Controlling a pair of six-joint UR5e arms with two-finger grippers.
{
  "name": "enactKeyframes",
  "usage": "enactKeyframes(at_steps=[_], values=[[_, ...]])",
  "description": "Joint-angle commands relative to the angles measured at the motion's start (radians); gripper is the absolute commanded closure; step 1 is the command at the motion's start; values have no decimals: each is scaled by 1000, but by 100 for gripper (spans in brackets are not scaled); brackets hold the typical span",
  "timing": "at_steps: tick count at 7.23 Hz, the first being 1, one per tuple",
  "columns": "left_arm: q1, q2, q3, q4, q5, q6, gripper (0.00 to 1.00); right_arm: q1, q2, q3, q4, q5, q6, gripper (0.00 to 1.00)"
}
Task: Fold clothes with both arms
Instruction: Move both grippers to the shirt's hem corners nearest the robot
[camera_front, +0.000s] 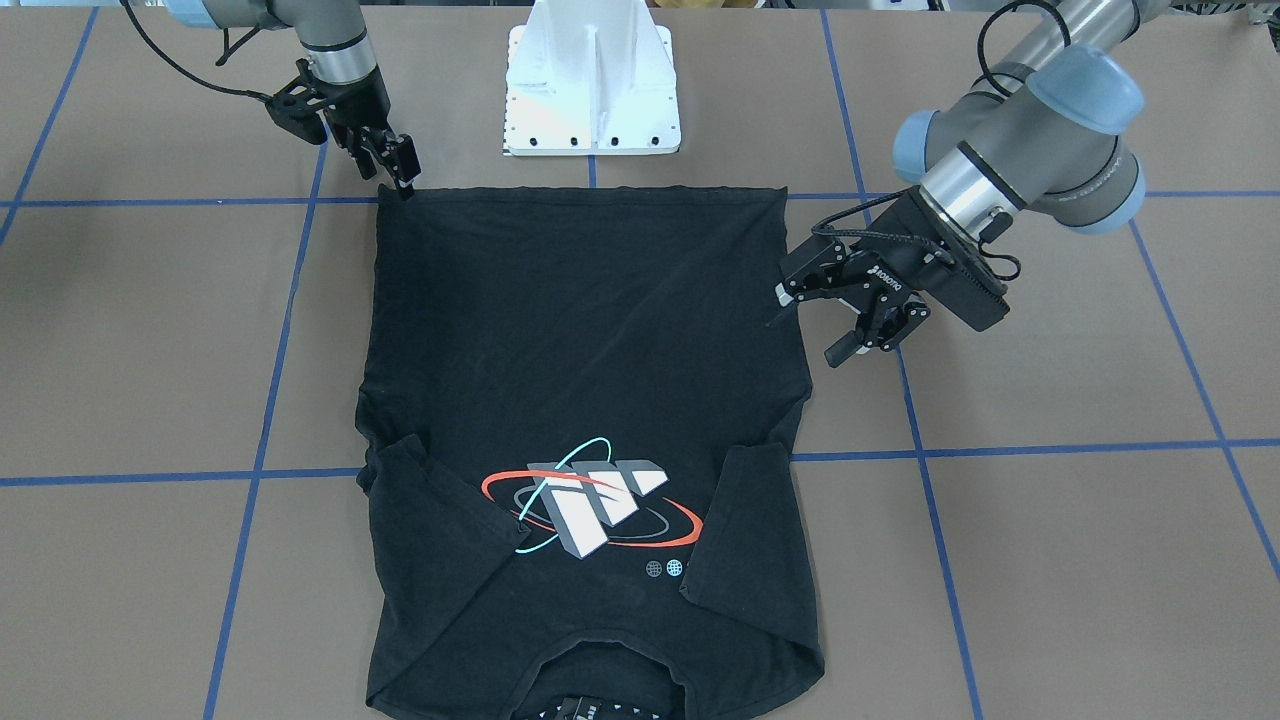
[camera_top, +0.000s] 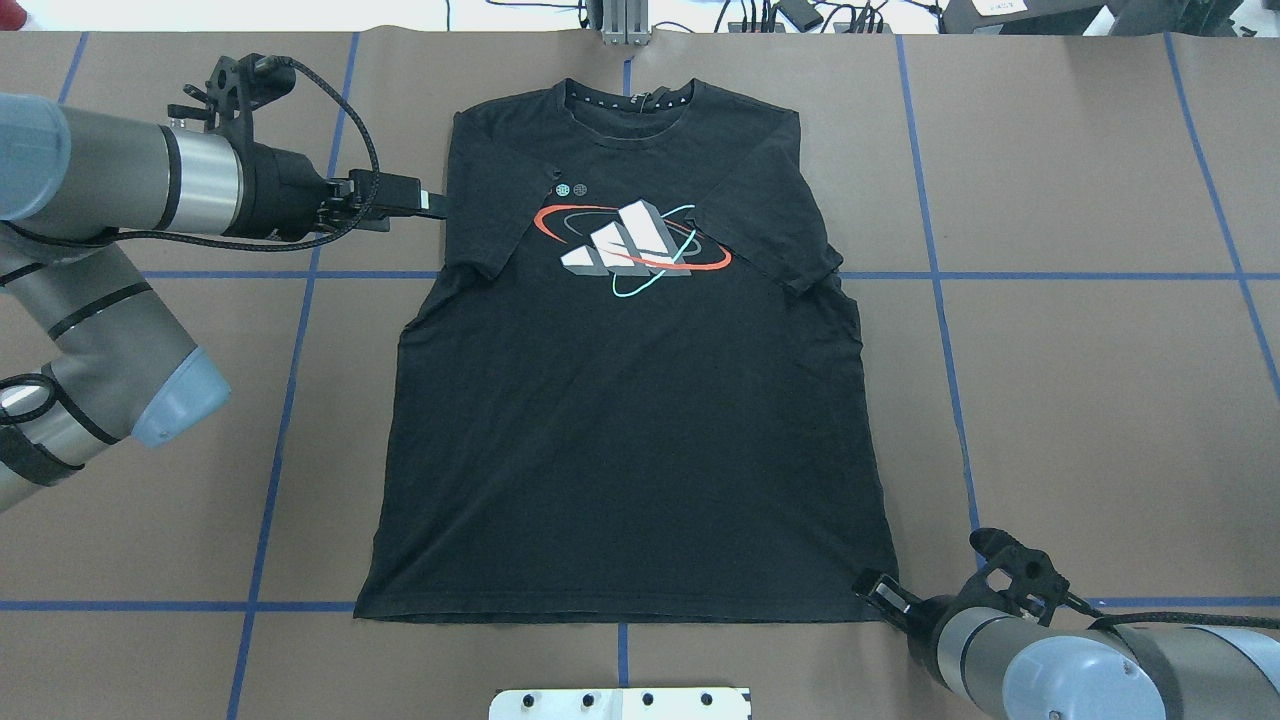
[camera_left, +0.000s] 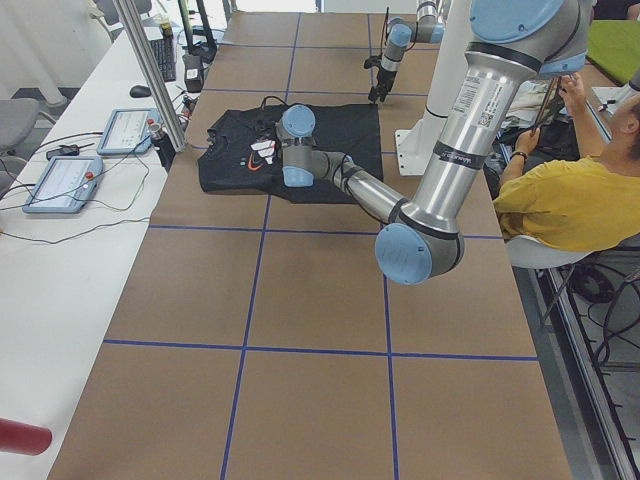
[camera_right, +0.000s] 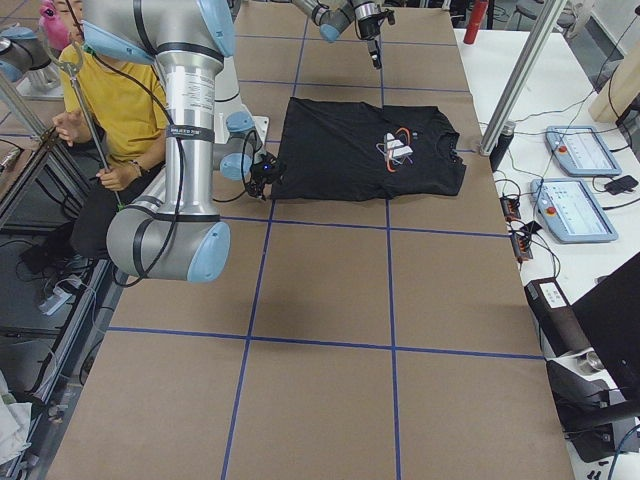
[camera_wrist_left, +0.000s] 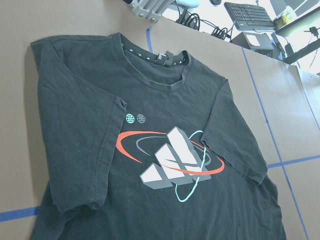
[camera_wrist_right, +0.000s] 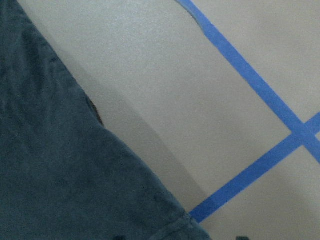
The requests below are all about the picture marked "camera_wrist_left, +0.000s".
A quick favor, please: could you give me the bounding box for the black box device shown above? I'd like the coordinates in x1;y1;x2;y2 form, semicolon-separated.
231;32;274;51

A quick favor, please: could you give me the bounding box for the black computer keyboard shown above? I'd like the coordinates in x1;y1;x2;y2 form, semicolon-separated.
223;2;275;31

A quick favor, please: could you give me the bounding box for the black graphic t-shirt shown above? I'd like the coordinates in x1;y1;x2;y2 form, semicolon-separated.
31;33;287;240

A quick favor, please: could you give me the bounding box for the aluminium frame post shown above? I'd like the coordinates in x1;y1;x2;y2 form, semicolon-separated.
129;0;176;22

